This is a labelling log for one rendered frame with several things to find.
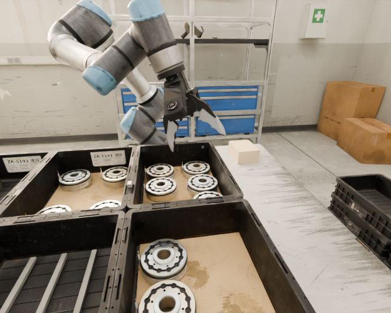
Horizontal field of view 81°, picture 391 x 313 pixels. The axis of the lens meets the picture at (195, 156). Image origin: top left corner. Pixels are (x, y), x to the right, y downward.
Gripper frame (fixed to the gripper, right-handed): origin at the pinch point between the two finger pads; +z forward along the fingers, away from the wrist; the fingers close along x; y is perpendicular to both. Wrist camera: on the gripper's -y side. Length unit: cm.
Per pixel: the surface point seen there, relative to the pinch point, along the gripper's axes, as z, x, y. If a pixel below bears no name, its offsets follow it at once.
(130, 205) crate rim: 4.9, 18.1, -12.9
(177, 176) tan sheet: 16.0, 17.9, 19.1
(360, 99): 103, -150, 281
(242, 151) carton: 31, -5, 59
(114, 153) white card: -0.1, 37.9, 19.3
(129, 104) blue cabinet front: -5, 105, 178
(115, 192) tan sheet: 9.1, 35.2, 5.2
